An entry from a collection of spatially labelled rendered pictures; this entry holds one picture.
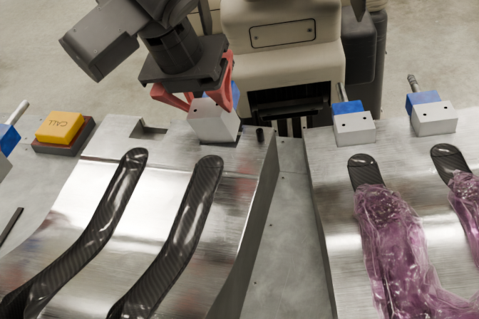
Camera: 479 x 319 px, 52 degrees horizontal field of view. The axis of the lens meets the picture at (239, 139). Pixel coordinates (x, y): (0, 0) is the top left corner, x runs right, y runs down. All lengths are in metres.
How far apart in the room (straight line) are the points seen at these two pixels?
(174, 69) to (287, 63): 0.40
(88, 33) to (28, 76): 2.21
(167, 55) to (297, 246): 0.30
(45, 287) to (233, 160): 0.26
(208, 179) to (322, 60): 0.39
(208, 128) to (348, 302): 0.28
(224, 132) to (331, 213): 0.17
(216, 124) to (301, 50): 0.36
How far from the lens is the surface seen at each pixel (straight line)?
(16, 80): 2.71
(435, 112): 0.71
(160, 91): 0.61
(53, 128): 0.88
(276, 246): 0.66
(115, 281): 0.55
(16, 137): 0.74
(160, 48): 0.55
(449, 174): 0.68
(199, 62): 0.57
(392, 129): 0.72
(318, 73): 0.95
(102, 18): 0.50
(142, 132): 0.76
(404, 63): 2.25
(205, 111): 0.64
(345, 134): 0.68
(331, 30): 0.95
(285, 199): 0.71
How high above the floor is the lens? 1.36
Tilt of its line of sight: 45 degrees down
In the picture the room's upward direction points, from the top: 12 degrees counter-clockwise
